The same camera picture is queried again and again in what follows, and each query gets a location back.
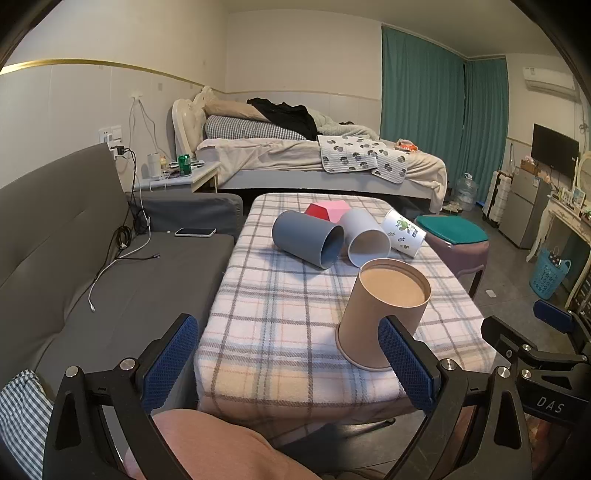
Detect purple stool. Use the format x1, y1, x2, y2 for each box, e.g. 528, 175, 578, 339
422, 237, 490, 296

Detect checkered pillow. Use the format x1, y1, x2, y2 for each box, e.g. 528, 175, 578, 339
204, 115, 308, 140

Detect blue-grey cup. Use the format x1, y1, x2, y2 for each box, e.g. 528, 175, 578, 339
272, 210, 346, 269

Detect bed with white headboard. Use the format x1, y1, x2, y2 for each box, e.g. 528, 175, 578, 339
172, 87, 448, 213

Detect blue laundry basket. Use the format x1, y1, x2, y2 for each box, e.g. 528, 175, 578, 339
529, 248, 572, 300

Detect wide teal curtain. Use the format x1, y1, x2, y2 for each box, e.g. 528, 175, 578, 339
381, 25, 467, 160

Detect green seat cushion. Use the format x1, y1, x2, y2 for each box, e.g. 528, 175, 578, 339
416, 215, 489, 244

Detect black clothing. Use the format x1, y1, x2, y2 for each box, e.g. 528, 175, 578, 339
247, 98, 318, 140

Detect white air conditioner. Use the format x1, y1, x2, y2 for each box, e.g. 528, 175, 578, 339
523, 67, 578, 99

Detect white nightstand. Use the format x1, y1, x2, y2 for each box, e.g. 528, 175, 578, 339
134, 161, 221, 193

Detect light grey cup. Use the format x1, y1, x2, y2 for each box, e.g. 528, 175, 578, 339
336, 210, 391, 268

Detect plaid-covered table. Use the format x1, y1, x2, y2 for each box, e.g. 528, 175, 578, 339
194, 193, 497, 416

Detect blue checked cloth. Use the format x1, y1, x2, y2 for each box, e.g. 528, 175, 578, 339
0, 369, 54, 472

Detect white charging cable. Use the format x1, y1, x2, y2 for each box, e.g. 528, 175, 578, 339
88, 217, 153, 312

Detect beige bed sheet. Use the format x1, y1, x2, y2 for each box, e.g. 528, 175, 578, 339
196, 136, 448, 197

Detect small leaf-print mat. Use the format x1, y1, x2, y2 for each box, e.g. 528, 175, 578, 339
372, 148, 411, 185

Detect white floral cup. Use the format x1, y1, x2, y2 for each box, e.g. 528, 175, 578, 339
381, 209, 428, 258

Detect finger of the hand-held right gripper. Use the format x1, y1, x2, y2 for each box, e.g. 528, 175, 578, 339
481, 316, 539, 370
533, 299, 591, 354

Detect white wall cable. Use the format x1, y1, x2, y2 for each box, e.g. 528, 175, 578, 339
128, 92, 158, 182

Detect black television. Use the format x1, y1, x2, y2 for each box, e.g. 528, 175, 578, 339
531, 124, 580, 178

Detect person's leg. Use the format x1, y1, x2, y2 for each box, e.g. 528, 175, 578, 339
122, 408, 319, 480

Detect clear water jug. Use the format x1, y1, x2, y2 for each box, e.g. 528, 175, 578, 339
455, 173, 476, 212

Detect grey sofa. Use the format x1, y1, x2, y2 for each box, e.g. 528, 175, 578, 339
0, 142, 244, 416

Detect narrow teal curtain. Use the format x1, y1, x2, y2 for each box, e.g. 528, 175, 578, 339
464, 58, 509, 204

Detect grey-green blanket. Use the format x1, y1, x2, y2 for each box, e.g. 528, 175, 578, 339
316, 113, 379, 139

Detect beige pillow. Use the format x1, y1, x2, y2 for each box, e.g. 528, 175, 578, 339
203, 99, 273, 123

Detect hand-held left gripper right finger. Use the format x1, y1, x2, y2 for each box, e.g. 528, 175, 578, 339
378, 315, 534, 480

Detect white dressing table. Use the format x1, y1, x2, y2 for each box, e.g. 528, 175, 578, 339
526, 185, 591, 301

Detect pink and red box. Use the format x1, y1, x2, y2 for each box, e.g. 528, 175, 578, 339
304, 200, 350, 223

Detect brown cardboard cup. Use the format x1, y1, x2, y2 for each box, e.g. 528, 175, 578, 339
336, 258, 432, 371

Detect grey fridge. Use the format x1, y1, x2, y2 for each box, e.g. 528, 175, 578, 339
505, 167, 552, 250

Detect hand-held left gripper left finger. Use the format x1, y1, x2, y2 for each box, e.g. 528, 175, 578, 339
42, 313, 199, 480

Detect large leaf-print mat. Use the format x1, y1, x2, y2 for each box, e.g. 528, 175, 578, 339
317, 135, 389, 174

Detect oval mirror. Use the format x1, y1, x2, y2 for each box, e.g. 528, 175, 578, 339
577, 150, 591, 191

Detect black cable bundle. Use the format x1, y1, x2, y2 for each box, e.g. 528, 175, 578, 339
111, 147, 160, 261

